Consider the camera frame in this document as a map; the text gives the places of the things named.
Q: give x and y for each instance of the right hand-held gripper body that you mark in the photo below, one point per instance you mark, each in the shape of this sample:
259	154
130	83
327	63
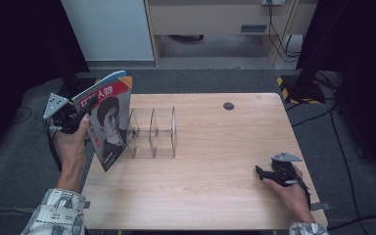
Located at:
285	173

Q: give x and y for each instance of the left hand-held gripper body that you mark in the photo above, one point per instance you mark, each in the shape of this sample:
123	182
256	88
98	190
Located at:
65	117

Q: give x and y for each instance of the magazine with portrait cover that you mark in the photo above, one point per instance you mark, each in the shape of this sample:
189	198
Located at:
111	130

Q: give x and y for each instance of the clear acrylic file rack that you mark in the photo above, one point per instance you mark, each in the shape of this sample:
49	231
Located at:
173	130

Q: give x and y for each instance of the person's right hand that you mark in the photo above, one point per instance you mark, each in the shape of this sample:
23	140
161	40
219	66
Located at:
293	199

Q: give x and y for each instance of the person's left hand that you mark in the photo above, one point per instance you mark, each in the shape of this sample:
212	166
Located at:
71	150

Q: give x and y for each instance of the striped-edge black stand base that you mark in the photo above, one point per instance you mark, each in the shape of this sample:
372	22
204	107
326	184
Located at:
76	85
302	91

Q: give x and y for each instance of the grey tape strip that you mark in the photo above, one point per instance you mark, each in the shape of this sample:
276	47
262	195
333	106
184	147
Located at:
320	206
86	205

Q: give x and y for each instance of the white cabinet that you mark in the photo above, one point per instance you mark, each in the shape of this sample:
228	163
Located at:
111	29

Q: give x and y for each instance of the dark curtain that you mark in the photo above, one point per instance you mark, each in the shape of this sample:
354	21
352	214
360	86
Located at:
19	49
362	65

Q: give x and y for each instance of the grey rectangular label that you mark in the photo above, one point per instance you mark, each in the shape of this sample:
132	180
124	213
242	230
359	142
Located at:
253	28

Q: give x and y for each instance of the light wooden desk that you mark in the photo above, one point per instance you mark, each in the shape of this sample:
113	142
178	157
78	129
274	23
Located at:
209	19

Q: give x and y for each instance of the white power strip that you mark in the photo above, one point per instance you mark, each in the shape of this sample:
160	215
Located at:
273	2

